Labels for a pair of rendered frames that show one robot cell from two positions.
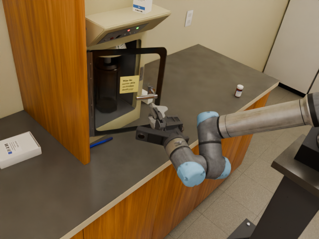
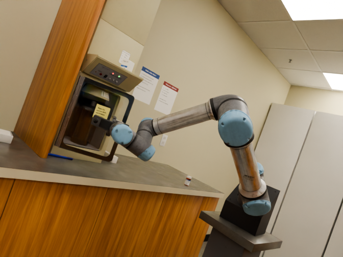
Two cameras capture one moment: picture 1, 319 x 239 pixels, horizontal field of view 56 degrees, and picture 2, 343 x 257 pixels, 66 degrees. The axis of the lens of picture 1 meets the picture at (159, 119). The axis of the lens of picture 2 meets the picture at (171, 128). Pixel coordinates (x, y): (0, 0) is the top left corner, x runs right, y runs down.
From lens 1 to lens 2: 79 cm
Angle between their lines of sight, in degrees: 38
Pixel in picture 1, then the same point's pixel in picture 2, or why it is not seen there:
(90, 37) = (87, 63)
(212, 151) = (143, 134)
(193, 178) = (122, 132)
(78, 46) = (77, 56)
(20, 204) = not seen: outside the picture
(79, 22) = (84, 43)
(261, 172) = not seen: outside the picture
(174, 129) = not seen: hidden behind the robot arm
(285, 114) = (195, 107)
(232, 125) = (162, 119)
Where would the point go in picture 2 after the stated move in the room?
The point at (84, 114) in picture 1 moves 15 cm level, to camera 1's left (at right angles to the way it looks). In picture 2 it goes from (60, 108) to (33, 98)
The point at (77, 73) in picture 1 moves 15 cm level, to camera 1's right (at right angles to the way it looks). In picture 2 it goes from (69, 75) to (97, 85)
